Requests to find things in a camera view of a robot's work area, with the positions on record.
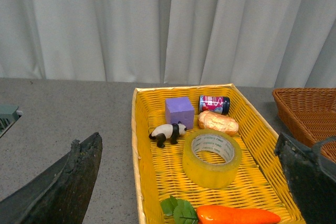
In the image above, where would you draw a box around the toy panda figurine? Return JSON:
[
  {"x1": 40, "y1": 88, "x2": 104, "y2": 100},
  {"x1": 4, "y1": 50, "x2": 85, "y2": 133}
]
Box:
[{"x1": 149, "y1": 121, "x2": 187, "y2": 148}]

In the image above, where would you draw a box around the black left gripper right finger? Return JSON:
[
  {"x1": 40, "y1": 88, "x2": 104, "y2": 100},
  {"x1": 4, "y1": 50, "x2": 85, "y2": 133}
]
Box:
[{"x1": 274, "y1": 133, "x2": 335, "y2": 223}]

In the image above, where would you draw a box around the green grille object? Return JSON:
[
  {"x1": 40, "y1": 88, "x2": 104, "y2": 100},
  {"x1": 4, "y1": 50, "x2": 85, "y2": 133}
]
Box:
[{"x1": 0, "y1": 104, "x2": 23, "y2": 137}]

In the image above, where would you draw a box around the yellow woven basket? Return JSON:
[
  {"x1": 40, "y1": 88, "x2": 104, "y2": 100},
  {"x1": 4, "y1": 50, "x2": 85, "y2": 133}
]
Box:
[{"x1": 132, "y1": 84, "x2": 304, "y2": 223}]

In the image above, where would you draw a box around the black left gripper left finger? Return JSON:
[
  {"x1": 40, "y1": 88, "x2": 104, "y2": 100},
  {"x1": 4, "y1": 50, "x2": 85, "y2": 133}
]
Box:
[{"x1": 1, "y1": 132, "x2": 102, "y2": 223}]

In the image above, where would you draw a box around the yellowish packing tape roll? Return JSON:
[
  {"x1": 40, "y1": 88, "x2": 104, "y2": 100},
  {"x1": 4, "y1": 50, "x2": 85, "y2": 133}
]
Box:
[{"x1": 182, "y1": 129, "x2": 242, "y2": 189}]

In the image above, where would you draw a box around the small red drink can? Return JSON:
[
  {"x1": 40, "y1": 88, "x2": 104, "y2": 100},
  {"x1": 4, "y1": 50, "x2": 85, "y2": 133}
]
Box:
[{"x1": 198, "y1": 95, "x2": 230, "y2": 115}]

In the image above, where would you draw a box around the brown wicker basket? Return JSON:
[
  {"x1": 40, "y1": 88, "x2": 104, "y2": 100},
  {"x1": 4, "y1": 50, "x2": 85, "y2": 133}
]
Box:
[{"x1": 272, "y1": 88, "x2": 335, "y2": 147}]

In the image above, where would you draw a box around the orange toy carrot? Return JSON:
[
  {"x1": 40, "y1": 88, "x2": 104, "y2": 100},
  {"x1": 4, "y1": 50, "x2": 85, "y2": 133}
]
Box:
[{"x1": 160, "y1": 196, "x2": 281, "y2": 223}]

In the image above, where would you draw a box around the grey-white curtain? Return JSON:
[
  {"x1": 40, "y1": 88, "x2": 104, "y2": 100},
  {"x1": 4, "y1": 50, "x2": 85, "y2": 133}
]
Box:
[{"x1": 1, "y1": 0, "x2": 335, "y2": 88}]

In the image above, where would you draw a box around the toy bread loaf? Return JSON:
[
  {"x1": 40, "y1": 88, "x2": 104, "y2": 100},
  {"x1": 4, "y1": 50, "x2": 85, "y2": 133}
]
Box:
[{"x1": 198, "y1": 111, "x2": 239, "y2": 136}]

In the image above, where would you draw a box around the purple foam cube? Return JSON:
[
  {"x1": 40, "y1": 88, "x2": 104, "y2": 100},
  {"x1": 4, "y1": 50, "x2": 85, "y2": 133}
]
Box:
[{"x1": 165, "y1": 97, "x2": 195, "y2": 130}]

